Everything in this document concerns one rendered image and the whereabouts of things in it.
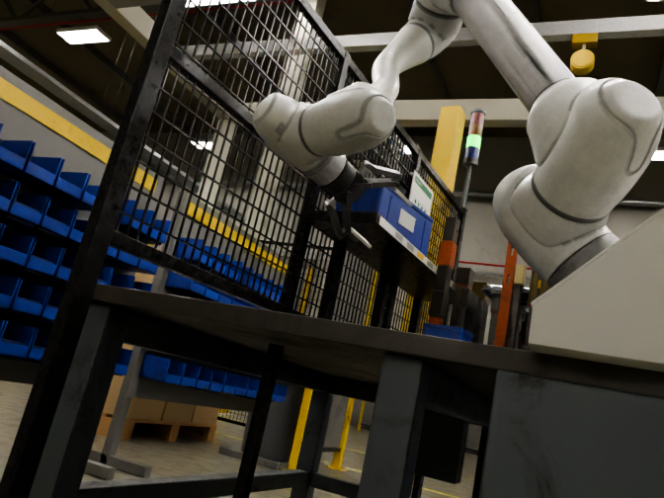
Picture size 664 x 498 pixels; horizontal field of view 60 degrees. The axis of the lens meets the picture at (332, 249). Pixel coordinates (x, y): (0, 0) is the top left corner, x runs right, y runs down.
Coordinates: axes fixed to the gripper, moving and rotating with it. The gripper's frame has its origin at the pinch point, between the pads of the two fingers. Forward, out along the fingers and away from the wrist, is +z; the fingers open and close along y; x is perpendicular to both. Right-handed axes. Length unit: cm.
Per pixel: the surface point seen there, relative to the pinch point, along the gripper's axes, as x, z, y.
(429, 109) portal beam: -370, 230, -95
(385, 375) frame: 34.9, -1.4, 20.0
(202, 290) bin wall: -164, 70, 102
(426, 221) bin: -30.4, 35.0, -7.5
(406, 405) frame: 40.9, 1.4, 20.5
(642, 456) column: 69, 11, -3
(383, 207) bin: -22.6, 13.6, -1.6
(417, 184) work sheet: -73, 55, -16
